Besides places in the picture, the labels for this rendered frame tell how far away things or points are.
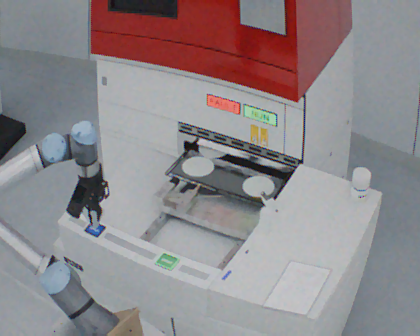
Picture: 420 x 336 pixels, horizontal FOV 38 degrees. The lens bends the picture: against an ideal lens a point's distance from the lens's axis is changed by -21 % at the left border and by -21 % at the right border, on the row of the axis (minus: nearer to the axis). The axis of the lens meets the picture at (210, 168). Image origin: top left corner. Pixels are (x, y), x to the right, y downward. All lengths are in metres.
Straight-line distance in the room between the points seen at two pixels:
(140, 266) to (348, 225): 0.64
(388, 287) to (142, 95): 1.55
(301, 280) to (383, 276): 1.41
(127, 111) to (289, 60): 0.77
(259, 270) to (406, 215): 1.83
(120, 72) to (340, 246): 1.04
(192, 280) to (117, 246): 0.26
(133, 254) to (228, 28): 0.73
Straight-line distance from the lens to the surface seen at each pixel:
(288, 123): 2.32
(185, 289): 2.02
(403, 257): 3.47
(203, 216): 2.31
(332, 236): 2.13
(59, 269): 1.82
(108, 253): 2.12
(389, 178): 3.95
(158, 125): 2.59
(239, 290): 1.96
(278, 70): 2.16
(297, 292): 1.95
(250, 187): 2.38
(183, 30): 2.26
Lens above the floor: 2.43
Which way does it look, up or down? 39 degrees down
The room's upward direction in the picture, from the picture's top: 1 degrees counter-clockwise
